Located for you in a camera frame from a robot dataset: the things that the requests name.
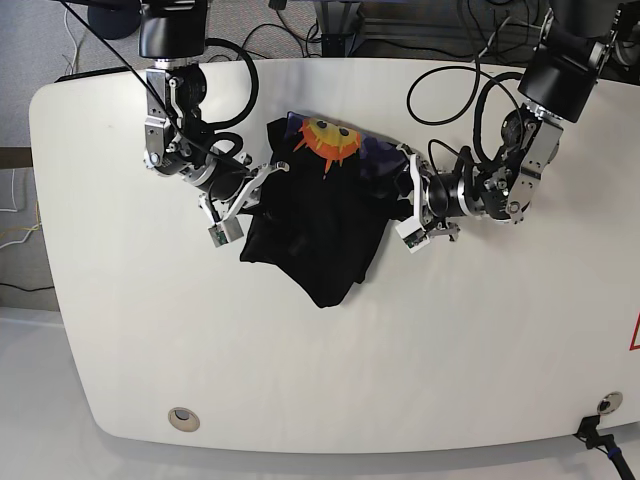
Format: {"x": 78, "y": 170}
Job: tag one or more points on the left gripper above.
{"x": 441, "y": 199}

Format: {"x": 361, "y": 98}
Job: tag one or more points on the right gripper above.
{"x": 219, "y": 182}

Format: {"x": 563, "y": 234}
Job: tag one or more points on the black T-shirt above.
{"x": 321, "y": 222}

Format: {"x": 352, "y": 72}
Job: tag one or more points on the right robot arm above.
{"x": 173, "y": 34}

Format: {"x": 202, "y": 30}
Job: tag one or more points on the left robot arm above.
{"x": 575, "y": 41}

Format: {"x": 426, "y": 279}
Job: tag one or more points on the blue round stand base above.
{"x": 114, "y": 20}

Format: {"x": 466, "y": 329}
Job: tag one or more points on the central aluminium column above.
{"x": 339, "y": 24}

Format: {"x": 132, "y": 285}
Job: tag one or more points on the red warning sticker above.
{"x": 635, "y": 341}

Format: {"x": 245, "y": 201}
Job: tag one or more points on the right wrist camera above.
{"x": 226, "y": 232}

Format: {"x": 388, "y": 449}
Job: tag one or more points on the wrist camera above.
{"x": 226, "y": 232}
{"x": 414, "y": 238}

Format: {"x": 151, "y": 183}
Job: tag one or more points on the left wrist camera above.
{"x": 414, "y": 238}

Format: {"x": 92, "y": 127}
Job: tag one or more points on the table cable grommet left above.
{"x": 183, "y": 420}

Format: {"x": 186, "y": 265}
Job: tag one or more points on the table cable grommet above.
{"x": 183, "y": 420}
{"x": 610, "y": 403}

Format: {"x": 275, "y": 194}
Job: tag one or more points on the table cable grommet right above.
{"x": 610, "y": 403}

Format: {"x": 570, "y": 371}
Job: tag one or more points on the black clamp with cable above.
{"x": 589, "y": 435}

